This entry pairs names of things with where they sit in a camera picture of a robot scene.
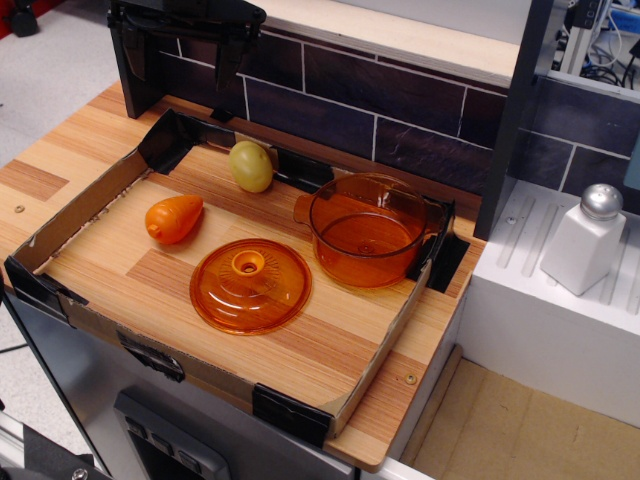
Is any cardboard fence with black tape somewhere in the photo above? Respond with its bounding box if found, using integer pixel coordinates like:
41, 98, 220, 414
5, 110, 468, 462

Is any white toy sink drainboard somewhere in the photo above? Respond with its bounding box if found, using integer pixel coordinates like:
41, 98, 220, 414
457, 181, 639, 425

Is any yellow toy potato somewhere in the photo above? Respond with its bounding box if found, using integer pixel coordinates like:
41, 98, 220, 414
229, 140, 273, 193

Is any orange transparent pot lid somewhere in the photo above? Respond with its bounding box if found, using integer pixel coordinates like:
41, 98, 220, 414
189, 238, 313, 335

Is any light wooden shelf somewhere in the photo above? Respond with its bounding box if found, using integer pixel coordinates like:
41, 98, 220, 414
255, 0, 519, 88

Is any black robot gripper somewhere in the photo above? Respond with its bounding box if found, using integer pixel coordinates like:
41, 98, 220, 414
108, 0, 266, 91

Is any orange toy carrot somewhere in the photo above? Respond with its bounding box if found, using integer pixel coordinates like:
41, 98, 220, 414
145, 195, 204, 245

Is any dark grey right post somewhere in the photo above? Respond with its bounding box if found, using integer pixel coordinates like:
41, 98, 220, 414
474, 1, 562, 240

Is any white salt shaker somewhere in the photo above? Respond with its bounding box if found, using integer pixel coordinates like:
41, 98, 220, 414
540, 183, 626, 296

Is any dark grey post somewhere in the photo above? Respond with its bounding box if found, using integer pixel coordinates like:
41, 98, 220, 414
474, 1, 562, 240
111, 22, 165, 118

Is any dark grey left post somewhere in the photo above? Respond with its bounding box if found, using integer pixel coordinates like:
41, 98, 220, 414
111, 22, 165, 118

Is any orange transparent pot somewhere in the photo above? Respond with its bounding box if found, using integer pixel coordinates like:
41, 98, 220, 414
293, 173, 445, 288

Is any grey oven control panel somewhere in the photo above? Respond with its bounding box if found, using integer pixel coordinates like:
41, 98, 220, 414
114, 392, 231, 480

